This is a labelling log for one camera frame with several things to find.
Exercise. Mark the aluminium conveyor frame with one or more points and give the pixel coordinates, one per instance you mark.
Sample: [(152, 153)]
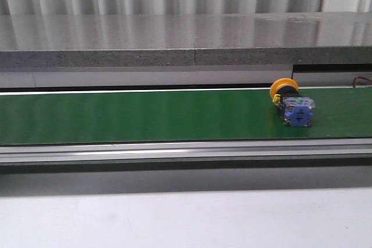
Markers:
[(183, 155)]

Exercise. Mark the grey speckled stone counter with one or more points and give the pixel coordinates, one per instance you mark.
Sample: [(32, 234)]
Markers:
[(316, 49)]

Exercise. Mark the green conveyor belt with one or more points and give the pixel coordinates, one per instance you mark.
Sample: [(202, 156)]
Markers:
[(151, 116)]

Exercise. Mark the yellow push button switch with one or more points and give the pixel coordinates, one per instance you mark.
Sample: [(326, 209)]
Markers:
[(294, 109)]

